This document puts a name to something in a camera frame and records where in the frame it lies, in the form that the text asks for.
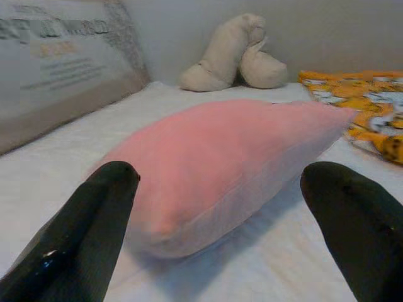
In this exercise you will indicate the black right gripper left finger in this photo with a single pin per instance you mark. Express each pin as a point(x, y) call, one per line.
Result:
point(78, 236)

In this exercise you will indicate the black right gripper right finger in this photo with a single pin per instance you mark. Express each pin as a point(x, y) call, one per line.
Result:
point(362, 236)

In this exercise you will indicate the pink pillow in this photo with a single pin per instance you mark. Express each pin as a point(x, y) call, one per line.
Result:
point(220, 163)

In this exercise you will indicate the white quilted mattress pad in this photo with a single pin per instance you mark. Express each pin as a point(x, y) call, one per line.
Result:
point(47, 157)

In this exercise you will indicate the yellow cartoon egg blanket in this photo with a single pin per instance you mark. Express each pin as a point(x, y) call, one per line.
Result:
point(355, 94)

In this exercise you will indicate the grey floral printed headboard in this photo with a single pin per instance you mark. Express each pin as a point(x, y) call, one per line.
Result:
point(63, 78)

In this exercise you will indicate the beige folded bolster pillow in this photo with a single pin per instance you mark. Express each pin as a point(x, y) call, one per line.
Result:
point(220, 56)

